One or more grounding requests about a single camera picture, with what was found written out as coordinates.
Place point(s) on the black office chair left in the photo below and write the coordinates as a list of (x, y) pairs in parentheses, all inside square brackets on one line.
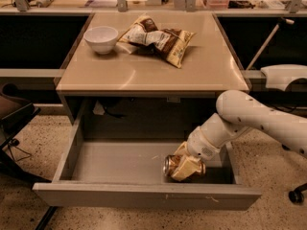
[(15, 113)]

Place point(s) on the brown chip bag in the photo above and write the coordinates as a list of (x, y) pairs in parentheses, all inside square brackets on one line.
[(170, 44)]

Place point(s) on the white bowl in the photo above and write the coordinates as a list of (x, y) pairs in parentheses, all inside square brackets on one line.
[(101, 39)]

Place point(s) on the office chair right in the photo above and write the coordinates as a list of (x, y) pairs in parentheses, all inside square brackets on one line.
[(279, 77)]

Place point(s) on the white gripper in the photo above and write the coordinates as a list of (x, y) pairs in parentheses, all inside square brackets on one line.
[(200, 145)]

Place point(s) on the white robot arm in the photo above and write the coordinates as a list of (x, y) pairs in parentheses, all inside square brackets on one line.
[(237, 113)]

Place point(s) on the grey cabinet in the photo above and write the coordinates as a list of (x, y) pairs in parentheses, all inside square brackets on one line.
[(207, 66)]

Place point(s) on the open grey drawer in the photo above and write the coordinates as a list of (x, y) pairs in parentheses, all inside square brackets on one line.
[(116, 160)]

